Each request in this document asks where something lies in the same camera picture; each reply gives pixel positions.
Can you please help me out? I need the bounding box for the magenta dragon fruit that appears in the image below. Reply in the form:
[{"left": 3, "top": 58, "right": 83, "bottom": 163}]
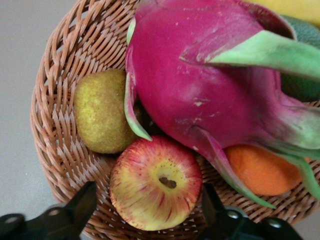
[{"left": 124, "top": 0, "right": 320, "bottom": 210}]

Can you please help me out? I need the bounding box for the red yellow apple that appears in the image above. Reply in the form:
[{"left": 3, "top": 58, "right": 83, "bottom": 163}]
[{"left": 109, "top": 135, "right": 204, "bottom": 231}]

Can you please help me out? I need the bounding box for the orange fruit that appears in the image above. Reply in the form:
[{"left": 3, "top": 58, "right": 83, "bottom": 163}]
[{"left": 223, "top": 144, "right": 311, "bottom": 197}]

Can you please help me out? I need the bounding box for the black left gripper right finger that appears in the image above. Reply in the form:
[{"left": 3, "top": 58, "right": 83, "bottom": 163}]
[{"left": 201, "top": 184, "right": 266, "bottom": 240}]

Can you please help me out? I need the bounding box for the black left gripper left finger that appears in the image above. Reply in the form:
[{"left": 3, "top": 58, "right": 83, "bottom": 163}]
[{"left": 24, "top": 181, "right": 98, "bottom": 240}]

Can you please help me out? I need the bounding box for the brown wicker basket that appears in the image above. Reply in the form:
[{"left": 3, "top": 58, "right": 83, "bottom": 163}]
[{"left": 29, "top": 0, "right": 320, "bottom": 240}]

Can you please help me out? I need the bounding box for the green avocado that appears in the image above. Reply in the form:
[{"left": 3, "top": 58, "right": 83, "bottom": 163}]
[{"left": 279, "top": 14, "right": 320, "bottom": 103}]

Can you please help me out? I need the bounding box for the yellow banana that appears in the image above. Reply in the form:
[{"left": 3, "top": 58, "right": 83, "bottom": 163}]
[{"left": 243, "top": 0, "right": 320, "bottom": 28}]

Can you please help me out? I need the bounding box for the brown fuzzy kiwi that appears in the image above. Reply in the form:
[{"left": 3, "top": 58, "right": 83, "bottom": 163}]
[{"left": 74, "top": 69, "right": 141, "bottom": 154}]

